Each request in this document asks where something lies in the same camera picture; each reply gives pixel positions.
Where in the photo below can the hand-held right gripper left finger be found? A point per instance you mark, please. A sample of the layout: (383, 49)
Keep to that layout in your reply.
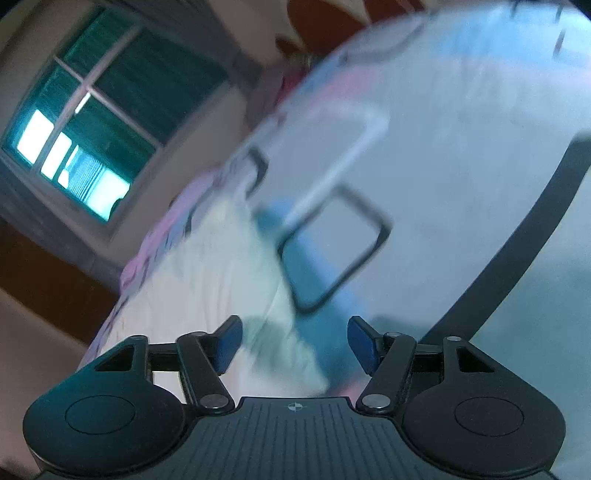
(228, 341)

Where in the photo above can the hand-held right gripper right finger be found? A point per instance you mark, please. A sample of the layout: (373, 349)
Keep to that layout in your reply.
(362, 344)

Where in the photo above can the cream puffer jacket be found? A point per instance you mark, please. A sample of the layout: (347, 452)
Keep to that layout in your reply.
(217, 277)

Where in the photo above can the pile of colourful clothes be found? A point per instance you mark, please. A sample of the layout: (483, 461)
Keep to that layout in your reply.
(293, 60)

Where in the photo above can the brown wooden door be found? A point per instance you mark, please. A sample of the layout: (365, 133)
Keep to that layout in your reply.
(41, 281)

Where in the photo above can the bed with patterned sheet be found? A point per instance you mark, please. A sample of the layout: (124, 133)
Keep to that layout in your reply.
(452, 161)

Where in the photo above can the grey curtain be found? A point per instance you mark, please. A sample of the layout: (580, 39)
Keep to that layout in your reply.
(51, 217)
(194, 32)

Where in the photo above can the window with green blinds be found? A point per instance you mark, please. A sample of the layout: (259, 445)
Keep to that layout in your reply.
(115, 101)

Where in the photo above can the white and brown headboard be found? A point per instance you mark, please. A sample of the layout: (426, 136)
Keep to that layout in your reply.
(332, 23)

